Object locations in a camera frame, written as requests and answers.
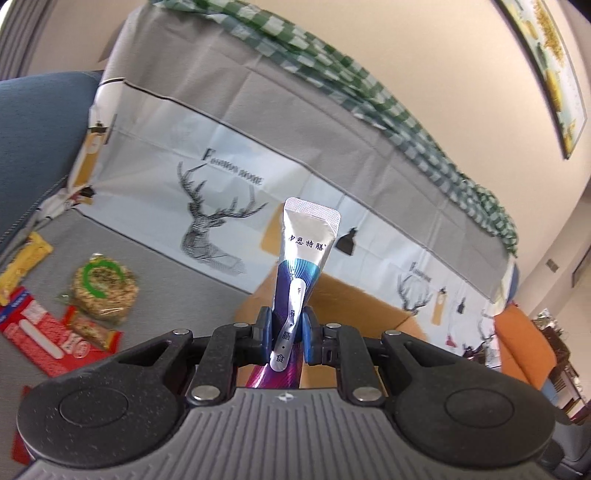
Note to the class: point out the silver and blue sachet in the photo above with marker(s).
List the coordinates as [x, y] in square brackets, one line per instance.
[304, 249]

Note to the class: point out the framed wall picture yellow flowers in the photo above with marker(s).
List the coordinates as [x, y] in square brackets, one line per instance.
[554, 69]

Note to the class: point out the wall switch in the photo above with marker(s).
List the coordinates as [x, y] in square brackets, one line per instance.
[551, 264]

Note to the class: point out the grey curtain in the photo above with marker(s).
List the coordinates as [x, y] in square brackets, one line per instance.
[21, 32]

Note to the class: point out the yellow snack packet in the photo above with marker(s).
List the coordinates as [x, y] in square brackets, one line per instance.
[23, 265]

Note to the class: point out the deer printed sofa cover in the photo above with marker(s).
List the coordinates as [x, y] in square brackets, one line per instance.
[277, 115]

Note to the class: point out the green checked cloth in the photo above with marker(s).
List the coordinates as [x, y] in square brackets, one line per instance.
[369, 92]

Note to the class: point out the small dark picture frame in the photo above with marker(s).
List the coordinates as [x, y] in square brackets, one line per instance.
[580, 272]

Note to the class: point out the cardboard box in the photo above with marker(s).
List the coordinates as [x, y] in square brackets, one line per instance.
[355, 300]

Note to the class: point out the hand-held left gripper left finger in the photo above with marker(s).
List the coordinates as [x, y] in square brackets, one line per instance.
[264, 336]

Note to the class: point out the red wrapper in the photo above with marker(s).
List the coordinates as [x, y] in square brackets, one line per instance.
[19, 438]

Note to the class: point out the dark wooden furniture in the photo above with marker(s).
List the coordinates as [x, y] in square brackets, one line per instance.
[561, 350]

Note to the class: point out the orange cushion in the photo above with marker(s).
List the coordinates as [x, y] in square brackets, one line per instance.
[524, 341]

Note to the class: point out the red snack packet white stripe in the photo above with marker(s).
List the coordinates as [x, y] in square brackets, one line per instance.
[27, 341]

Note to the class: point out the small red snack bar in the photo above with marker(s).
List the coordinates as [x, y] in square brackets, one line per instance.
[94, 330]

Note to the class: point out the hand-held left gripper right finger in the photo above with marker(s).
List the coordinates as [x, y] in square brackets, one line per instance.
[308, 340]

